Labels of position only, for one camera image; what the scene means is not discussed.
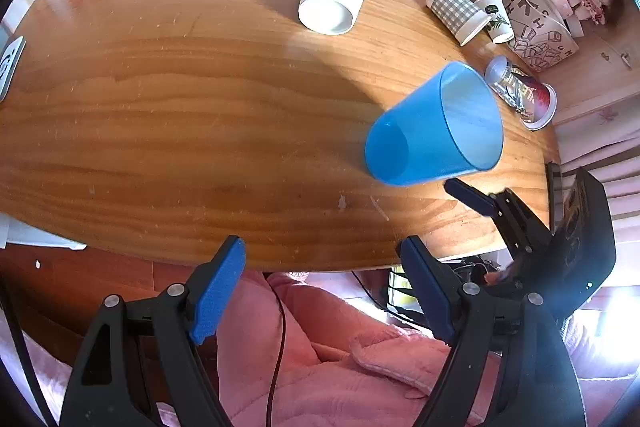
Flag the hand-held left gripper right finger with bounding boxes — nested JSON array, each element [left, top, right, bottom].
[[397, 235, 587, 427]]

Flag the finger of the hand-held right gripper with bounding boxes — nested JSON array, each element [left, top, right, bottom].
[[546, 162, 565, 234], [444, 178, 552, 259]]

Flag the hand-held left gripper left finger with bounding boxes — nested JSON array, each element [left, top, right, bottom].
[[60, 235, 246, 427]]

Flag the blue plastic cup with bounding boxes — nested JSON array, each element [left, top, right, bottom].
[[364, 61, 504, 186]]

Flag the colourful printed paper cup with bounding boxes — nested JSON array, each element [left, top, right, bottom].
[[484, 55, 558, 131]]

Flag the small white leaf-print cup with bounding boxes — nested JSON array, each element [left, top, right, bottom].
[[474, 0, 516, 44]]

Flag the checked paper cup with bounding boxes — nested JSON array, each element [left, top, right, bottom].
[[426, 0, 493, 46]]

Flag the pink curtain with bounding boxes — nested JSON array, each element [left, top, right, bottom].
[[555, 104, 640, 228]]

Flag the pink fleece garment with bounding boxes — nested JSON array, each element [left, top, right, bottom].
[[215, 271, 501, 427]]

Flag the wooden cabinet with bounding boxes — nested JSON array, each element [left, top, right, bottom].
[[540, 19, 640, 125]]

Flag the printed paper gift bag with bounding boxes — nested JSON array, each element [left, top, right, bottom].
[[501, 0, 581, 74]]

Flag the white flat device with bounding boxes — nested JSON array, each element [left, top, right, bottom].
[[0, 36, 26, 104]]

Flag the thin black cable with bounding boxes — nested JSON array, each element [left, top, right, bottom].
[[265, 279, 287, 427]]

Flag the thick black cable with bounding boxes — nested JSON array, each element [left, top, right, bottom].
[[0, 277, 53, 427]]

